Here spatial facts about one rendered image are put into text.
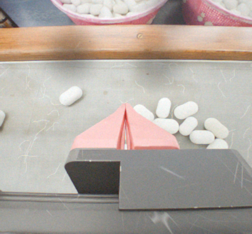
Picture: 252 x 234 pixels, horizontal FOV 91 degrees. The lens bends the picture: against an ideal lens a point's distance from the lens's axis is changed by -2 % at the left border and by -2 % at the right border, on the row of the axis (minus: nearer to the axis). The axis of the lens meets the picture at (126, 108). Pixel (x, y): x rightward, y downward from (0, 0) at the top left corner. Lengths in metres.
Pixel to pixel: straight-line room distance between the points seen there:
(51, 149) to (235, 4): 0.44
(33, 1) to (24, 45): 0.26
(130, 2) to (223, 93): 0.25
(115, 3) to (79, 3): 0.08
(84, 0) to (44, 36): 0.13
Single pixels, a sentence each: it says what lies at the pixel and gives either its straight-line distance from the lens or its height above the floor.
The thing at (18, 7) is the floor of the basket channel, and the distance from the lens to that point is 0.54.
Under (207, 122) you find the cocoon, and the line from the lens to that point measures 0.22.
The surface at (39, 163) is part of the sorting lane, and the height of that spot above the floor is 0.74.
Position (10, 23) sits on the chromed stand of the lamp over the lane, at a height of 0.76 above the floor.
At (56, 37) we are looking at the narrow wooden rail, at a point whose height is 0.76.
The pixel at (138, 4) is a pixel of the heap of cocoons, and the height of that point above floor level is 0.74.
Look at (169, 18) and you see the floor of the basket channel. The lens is 0.42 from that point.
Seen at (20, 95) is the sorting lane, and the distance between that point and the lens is 0.28.
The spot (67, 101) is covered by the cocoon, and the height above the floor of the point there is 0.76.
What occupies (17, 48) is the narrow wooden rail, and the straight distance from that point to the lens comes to 0.29.
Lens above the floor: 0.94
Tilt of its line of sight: 76 degrees down
